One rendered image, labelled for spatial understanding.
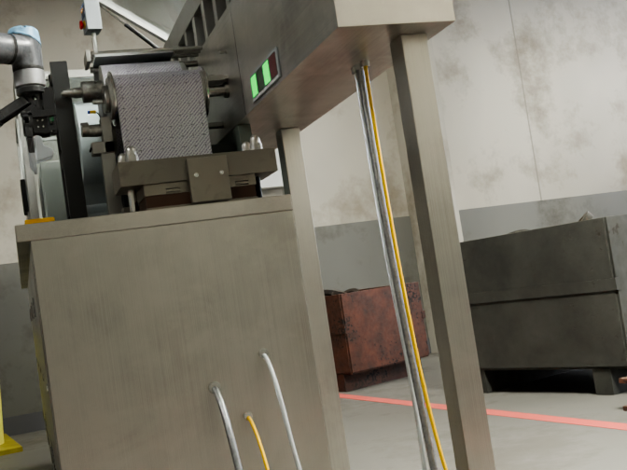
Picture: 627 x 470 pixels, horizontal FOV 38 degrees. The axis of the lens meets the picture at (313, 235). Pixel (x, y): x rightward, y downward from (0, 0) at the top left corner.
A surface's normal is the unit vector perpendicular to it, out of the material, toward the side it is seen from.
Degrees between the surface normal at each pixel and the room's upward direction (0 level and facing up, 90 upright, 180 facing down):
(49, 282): 90
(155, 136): 90
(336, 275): 90
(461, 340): 90
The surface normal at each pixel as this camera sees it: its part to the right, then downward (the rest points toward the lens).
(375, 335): 0.62, -0.14
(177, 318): 0.30, -0.10
